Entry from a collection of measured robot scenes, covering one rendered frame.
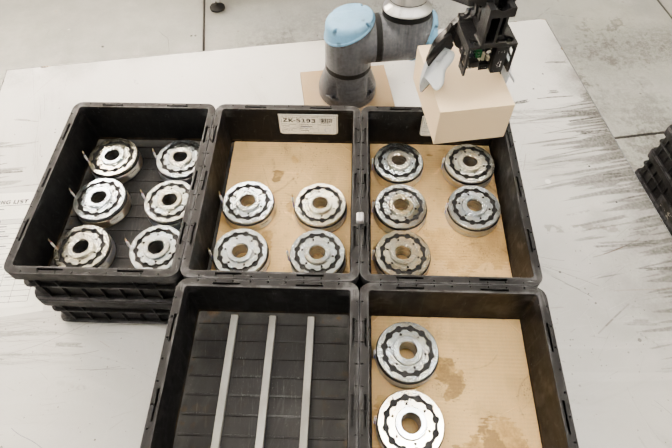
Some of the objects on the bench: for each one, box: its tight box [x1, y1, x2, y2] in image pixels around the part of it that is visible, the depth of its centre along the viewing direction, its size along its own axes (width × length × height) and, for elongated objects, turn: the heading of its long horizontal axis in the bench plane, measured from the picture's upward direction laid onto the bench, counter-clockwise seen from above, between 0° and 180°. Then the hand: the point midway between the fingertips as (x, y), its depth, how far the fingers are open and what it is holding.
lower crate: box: [36, 297, 173, 324], centre depth 113 cm, size 40×30×12 cm
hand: (461, 83), depth 88 cm, fingers closed on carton, 14 cm apart
